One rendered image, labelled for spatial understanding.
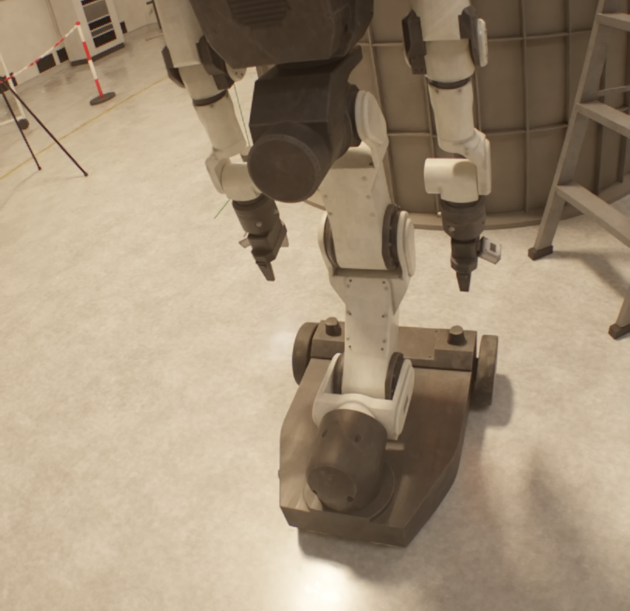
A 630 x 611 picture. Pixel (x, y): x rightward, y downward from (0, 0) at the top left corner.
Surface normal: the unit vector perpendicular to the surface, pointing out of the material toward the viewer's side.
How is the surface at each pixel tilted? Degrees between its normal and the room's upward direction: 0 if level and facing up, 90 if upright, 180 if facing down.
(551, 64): 90
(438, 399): 0
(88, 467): 0
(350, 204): 100
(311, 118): 45
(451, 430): 0
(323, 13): 105
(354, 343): 60
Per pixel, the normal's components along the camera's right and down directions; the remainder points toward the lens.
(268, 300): -0.18, -0.78
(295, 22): -0.25, 0.80
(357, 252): -0.32, 0.56
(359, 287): -0.36, 0.15
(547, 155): 0.12, 0.58
